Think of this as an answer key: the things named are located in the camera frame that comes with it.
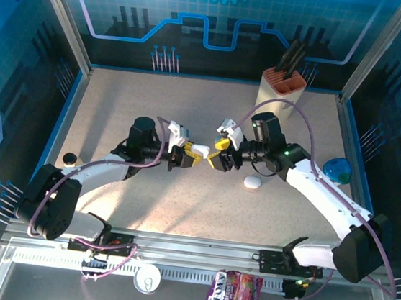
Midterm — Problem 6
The white rectangular charging case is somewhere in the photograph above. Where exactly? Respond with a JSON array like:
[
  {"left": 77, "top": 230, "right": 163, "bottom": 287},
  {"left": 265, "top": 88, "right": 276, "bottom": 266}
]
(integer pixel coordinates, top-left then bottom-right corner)
[{"left": 189, "top": 142, "right": 212, "bottom": 160}]

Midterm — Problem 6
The white oval charging case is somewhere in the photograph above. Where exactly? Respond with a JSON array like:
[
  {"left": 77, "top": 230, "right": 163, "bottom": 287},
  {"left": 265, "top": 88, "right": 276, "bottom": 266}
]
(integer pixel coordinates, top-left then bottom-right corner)
[{"left": 242, "top": 175, "right": 263, "bottom": 192}]

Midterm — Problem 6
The beige knife block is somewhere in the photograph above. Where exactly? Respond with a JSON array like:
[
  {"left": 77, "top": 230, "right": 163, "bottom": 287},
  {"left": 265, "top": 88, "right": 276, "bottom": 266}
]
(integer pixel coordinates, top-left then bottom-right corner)
[{"left": 253, "top": 65, "right": 309, "bottom": 124}]

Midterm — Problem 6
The beige bottle black cap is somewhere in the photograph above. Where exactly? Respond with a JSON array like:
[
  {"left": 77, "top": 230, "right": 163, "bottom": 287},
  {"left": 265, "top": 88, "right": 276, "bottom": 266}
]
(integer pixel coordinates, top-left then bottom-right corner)
[{"left": 61, "top": 151, "right": 85, "bottom": 171}]

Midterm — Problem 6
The blueberry yogurt cup blue lid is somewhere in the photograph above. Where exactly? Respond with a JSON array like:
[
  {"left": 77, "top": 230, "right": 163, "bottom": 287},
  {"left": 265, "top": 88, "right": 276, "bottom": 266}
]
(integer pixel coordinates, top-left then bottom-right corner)
[{"left": 321, "top": 155, "right": 354, "bottom": 185}]

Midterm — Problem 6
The white round lid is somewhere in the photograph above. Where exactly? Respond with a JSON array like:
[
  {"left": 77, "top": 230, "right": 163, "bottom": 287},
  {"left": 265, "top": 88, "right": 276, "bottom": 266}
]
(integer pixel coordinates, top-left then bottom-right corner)
[{"left": 131, "top": 261, "right": 163, "bottom": 296}]

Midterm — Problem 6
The purple candy bag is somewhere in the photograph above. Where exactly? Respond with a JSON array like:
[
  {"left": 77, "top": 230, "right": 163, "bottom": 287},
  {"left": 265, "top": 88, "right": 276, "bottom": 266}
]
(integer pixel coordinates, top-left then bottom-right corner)
[{"left": 202, "top": 267, "right": 266, "bottom": 300}]

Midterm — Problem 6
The black controller box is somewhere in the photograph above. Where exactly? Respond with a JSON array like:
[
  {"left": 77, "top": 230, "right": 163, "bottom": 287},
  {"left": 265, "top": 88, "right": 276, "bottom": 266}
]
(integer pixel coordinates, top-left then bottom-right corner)
[{"left": 281, "top": 278, "right": 308, "bottom": 300}]

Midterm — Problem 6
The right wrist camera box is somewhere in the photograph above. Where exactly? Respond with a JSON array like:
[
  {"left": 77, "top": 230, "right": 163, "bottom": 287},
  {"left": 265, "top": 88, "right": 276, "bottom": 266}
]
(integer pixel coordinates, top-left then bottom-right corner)
[{"left": 215, "top": 117, "right": 247, "bottom": 151}]

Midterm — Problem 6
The black handled knife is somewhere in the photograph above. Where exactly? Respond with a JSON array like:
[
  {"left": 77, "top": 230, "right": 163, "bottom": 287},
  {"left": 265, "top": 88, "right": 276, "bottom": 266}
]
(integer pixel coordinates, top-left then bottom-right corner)
[
  {"left": 281, "top": 40, "right": 306, "bottom": 79},
  {"left": 274, "top": 38, "right": 300, "bottom": 76},
  {"left": 285, "top": 49, "right": 307, "bottom": 81}
]

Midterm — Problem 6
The narrow aluminium table rail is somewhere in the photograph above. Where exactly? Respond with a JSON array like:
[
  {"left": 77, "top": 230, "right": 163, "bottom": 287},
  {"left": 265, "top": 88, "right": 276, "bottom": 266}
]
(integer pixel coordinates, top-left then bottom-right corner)
[
  {"left": 27, "top": 61, "right": 94, "bottom": 225},
  {"left": 320, "top": 95, "right": 391, "bottom": 259}
]

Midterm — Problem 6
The wide aluminium extrusion rail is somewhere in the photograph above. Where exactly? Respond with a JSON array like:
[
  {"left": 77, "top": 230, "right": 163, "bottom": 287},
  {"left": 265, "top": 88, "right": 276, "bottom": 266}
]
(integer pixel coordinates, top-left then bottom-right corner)
[{"left": 1, "top": 214, "right": 392, "bottom": 288}]

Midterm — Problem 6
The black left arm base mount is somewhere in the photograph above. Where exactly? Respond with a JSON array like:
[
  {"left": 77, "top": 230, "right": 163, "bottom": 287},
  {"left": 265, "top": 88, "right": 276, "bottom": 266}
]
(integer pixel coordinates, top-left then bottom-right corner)
[{"left": 67, "top": 227, "right": 136, "bottom": 258}]

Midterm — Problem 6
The white slotted cable duct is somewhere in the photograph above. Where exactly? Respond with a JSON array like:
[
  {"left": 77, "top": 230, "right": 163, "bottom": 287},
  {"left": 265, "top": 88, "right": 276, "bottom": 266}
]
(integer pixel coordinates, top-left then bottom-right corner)
[{"left": 12, "top": 248, "right": 287, "bottom": 294}]

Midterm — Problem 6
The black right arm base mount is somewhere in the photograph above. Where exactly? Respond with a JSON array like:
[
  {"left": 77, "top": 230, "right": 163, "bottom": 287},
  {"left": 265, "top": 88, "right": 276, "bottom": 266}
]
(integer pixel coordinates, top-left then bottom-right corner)
[{"left": 256, "top": 249, "right": 326, "bottom": 281}]

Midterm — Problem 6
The aluminium frame post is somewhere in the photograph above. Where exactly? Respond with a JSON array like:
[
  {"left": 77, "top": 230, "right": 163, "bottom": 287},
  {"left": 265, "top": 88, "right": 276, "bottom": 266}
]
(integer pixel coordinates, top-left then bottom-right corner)
[
  {"left": 337, "top": 0, "right": 401, "bottom": 112},
  {"left": 18, "top": 0, "right": 102, "bottom": 76}
]

